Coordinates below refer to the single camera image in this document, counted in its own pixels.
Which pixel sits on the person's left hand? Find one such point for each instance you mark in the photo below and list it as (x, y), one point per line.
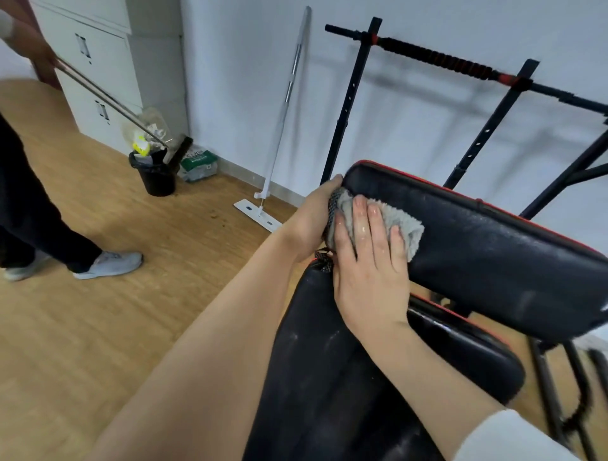
(309, 223)

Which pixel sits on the black trash bin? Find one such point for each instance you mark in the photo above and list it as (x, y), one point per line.
(159, 183)

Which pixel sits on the person's left forearm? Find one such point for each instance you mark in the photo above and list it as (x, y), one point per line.
(199, 361)

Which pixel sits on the person's right hand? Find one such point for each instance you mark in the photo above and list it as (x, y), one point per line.
(373, 285)

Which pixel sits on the green and white packet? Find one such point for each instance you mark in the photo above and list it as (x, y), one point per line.
(199, 164)

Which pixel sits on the person's right forearm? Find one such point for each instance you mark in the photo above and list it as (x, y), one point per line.
(418, 389)

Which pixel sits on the black padded weight bench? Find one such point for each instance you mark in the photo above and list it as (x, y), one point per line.
(499, 266)

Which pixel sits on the white flat mop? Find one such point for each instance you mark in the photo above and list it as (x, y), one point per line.
(252, 211)

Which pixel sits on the clear plastic trash bag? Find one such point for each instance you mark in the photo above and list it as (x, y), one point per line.
(142, 142)

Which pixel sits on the grey cleaning cloth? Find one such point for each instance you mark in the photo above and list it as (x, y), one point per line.
(406, 228)

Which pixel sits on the white metal filing cabinet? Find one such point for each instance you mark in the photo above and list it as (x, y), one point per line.
(109, 71)

